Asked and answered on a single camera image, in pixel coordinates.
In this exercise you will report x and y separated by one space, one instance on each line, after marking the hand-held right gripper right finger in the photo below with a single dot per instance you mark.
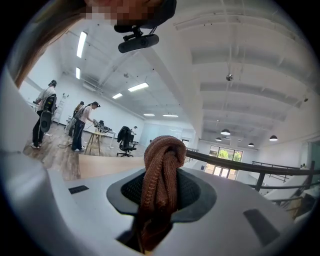
225 225

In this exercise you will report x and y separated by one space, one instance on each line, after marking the group of ceiling strip lights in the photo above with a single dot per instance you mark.
81 45

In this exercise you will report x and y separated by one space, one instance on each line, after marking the large paned window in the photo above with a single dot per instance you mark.
225 153

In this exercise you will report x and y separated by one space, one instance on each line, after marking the brown wiping cloth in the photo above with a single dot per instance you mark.
160 175

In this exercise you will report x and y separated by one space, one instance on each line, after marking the round ceiling sensor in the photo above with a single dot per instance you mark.
229 77

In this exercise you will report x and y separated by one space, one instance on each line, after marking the person's head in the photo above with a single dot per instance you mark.
125 12

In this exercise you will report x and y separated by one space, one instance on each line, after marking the round yellow side table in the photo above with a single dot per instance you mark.
95 135

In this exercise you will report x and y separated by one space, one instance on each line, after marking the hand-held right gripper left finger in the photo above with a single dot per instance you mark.
100 215

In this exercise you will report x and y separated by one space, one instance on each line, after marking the black office chair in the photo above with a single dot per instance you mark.
126 140

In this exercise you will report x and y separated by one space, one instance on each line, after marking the black head-worn camera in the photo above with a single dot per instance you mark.
138 43

